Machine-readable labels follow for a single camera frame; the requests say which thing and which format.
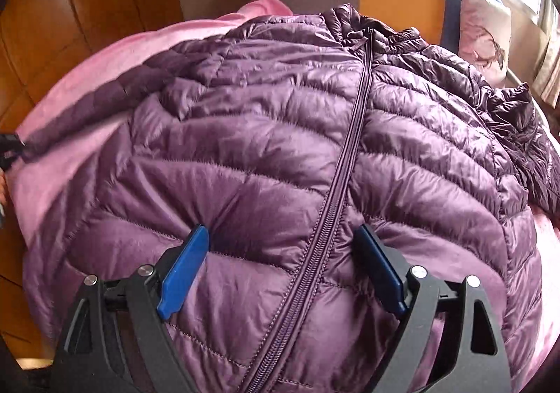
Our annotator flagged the wooden wardrobe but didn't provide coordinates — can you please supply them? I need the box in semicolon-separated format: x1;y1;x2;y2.
0;0;185;361

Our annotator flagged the pink bed duvet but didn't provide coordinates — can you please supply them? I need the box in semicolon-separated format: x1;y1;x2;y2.
7;0;560;393

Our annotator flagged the purple puffer jacket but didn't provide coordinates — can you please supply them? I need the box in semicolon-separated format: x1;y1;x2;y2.
17;2;560;393

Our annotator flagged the person's hand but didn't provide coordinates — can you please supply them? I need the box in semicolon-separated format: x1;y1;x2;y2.
0;169;8;208

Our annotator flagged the deer print pillow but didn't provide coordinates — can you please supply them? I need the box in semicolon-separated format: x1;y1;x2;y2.
458;0;512;88

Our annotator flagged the right pink curtain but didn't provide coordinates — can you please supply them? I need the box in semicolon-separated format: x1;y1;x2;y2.
532;21;560;109

